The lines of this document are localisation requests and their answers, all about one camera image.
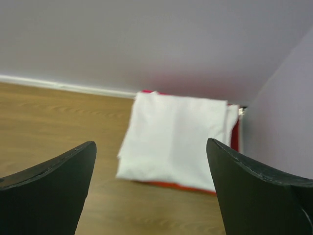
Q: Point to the orange folded t shirt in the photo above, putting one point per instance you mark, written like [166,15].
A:
[179,187]

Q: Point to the pink folded t shirt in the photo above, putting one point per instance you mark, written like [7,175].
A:
[152,92]

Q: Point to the red folded t shirt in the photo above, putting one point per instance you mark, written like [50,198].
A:
[236,141]

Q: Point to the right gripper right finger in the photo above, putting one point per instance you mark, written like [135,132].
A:
[256,199]

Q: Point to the white t shirt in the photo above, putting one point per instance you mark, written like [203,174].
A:
[166,139]

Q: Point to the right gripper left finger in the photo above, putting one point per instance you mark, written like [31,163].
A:
[48,198]

